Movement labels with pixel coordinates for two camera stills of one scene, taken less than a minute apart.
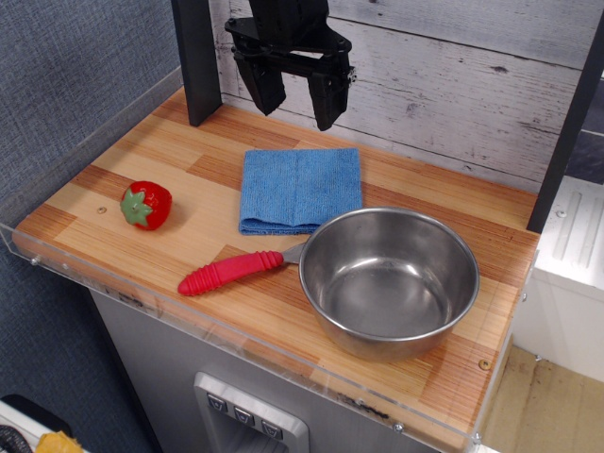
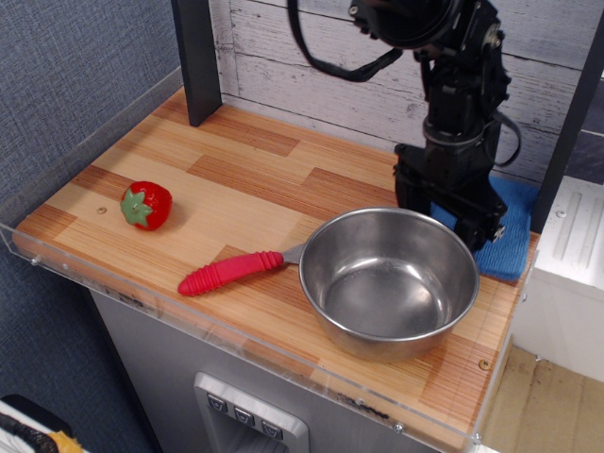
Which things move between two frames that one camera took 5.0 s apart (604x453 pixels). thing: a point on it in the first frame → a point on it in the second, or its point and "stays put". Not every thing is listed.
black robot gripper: (288, 35) → (463, 172)
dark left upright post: (197, 57) stays put
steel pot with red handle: (384, 284) stays put
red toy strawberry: (145, 205) stays put
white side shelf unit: (561, 311) stays put
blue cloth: (293, 192) → (507, 257)
